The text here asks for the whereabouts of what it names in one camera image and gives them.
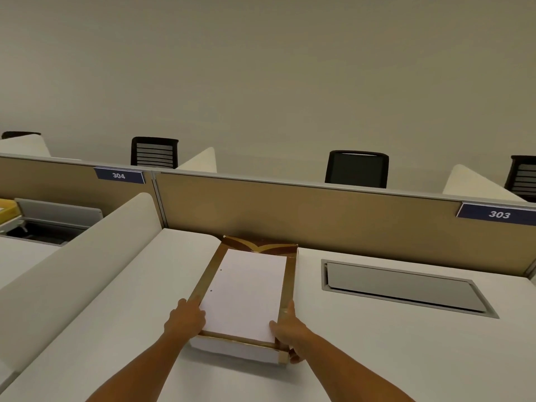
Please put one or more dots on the long white side divider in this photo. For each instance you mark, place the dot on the long white side divider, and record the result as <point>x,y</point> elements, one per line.
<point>79,263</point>

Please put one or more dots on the person's left thumb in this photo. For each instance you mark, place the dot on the person's left thumb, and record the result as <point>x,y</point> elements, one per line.
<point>201,318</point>

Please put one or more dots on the large blue number label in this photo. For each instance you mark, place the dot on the large blue number label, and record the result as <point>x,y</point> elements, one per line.
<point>498,214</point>

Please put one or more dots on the black mesh office chair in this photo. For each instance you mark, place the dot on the black mesh office chair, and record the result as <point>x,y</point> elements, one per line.
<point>356,170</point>

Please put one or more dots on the person's right hand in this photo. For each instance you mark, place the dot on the person's right hand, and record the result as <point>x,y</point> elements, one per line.
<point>295,334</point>

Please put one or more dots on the small blue number label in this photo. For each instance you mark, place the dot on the small blue number label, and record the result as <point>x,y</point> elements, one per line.
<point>119,175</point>

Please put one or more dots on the person's right thumb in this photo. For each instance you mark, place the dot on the person's right thumb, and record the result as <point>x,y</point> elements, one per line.
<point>275,329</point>

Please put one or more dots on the long tan desk partition panel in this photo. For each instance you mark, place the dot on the long tan desk partition panel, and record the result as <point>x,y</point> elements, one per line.
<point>335,221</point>

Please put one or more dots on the stack of white paper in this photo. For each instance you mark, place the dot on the stack of white paper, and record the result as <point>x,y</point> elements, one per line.
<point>245,293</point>

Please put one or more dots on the black slatted office chair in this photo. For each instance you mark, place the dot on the black slatted office chair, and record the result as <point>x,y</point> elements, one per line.
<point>154,154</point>
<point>523,179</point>

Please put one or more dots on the white box with gold trim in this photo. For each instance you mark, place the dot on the white box with gold trim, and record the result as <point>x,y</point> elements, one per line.
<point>289,276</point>

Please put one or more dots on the yellow box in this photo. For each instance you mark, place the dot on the yellow box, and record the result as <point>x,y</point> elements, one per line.
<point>7,208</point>

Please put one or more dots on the person's left hand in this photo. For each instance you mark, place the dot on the person's left hand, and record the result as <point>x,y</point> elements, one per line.
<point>183,322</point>

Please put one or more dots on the short tan desk partition panel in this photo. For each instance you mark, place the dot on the short tan desk partition panel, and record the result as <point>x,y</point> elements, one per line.
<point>54,179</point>

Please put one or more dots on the person's right forearm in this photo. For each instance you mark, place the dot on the person's right forearm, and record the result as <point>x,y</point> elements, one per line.
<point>351,368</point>

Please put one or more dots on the person's left forearm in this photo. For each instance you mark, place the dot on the person's left forearm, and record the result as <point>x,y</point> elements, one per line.
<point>144,368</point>

